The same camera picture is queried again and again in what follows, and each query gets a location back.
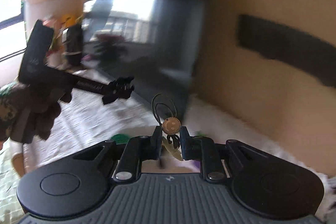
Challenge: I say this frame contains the green round tin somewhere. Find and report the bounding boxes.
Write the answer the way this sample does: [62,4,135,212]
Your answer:
[110,134,130,144]

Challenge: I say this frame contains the flower decorations on shelf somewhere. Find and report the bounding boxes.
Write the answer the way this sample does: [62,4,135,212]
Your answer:
[43,14,84,71]

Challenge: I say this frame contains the black power strip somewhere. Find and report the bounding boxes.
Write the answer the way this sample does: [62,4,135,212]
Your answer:
[236,14,335,88]

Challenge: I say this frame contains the brown smiley charm keychain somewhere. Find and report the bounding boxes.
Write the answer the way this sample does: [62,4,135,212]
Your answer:
[151,93,182,153]

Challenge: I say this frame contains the black monitor screen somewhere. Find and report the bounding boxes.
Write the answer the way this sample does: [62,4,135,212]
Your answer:
[82,0,208,118]

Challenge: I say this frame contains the white textured blanket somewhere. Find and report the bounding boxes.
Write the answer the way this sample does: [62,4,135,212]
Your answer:
[0,66,336,214]

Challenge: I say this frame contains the gloved left hand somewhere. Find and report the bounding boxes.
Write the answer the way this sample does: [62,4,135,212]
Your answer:
[1,81,72,145]

